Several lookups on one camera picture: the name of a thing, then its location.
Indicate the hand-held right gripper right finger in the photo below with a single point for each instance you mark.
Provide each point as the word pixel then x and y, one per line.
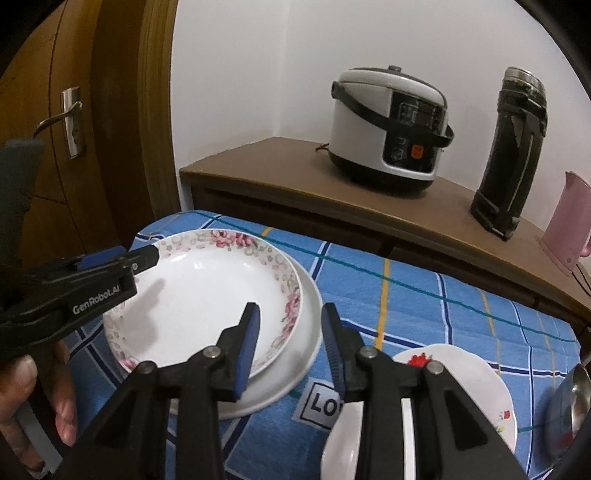
pixel 332 350

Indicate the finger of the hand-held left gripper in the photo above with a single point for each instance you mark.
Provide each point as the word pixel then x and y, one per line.
pixel 145 258
pixel 101 258

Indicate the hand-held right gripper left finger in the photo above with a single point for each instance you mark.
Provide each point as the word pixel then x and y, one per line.
pixel 247 355

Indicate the pink floral rimmed plate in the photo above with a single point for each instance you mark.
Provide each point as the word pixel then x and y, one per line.
pixel 198 295

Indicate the person's left hand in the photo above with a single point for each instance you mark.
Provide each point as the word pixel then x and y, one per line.
pixel 62 397

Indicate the plain white plate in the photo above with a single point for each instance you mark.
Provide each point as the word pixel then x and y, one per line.
pixel 295 364

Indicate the blue plaid tablecloth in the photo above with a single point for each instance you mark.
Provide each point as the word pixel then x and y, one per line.
pixel 415 300

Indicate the small red flower plate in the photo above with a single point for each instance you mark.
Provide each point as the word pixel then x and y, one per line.
pixel 480 392

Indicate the brown wooden cabinet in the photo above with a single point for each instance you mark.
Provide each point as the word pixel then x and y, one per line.
pixel 286 161

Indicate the wooden door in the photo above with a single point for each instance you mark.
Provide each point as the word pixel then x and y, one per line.
pixel 46 55

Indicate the white rice cooker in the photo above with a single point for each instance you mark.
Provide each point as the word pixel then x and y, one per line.
pixel 360 120

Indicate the red-rimmed metal bowl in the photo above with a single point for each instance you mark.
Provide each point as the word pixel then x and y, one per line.
pixel 561 406

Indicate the black thermos flask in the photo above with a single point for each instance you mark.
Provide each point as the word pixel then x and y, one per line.
pixel 508 175

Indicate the pink electric kettle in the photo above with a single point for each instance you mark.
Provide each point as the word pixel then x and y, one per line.
pixel 568 221

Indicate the wooden door frame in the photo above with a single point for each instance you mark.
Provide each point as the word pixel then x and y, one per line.
pixel 138 115

